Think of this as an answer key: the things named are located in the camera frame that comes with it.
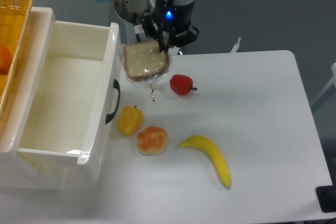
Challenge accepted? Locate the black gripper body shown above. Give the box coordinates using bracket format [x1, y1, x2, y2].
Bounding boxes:
[141, 0, 199, 47]

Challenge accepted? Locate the toast slice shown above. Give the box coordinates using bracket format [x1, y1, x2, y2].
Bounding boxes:
[121, 40, 173, 101]

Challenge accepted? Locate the white open upper drawer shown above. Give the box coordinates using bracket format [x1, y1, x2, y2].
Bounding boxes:
[19, 21, 121, 188]

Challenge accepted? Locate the white drawer cabinet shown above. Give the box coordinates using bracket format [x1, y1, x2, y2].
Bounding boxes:
[1, 7, 66, 189]

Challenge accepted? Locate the red bell pepper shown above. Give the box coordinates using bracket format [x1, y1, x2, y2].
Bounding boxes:
[170, 74, 198, 96]

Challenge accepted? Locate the yellow bell pepper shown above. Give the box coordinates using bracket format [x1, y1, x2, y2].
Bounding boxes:
[117, 105, 144, 136]

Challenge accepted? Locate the orange glazed bread roll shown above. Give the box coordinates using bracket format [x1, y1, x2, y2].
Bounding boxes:
[136, 126, 169, 156]

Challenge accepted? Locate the yellow banana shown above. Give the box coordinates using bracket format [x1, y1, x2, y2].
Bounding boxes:
[179, 135, 232, 188]

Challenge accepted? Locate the yellow woven basket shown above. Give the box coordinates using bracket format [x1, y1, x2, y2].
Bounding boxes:
[1, 0, 34, 111]

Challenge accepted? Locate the orange fruit in basket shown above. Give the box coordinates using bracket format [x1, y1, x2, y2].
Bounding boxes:
[0, 42, 13, 75]

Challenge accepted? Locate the black device at table edge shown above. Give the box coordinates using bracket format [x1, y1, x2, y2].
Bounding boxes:
[316, 185, 335, 213]

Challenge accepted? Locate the black drawer handle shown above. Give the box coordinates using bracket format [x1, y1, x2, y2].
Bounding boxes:
[105, 79, 121, 124]

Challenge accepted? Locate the white chair frame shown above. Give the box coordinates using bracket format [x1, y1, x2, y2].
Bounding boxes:
[310, 63, 335, 113]

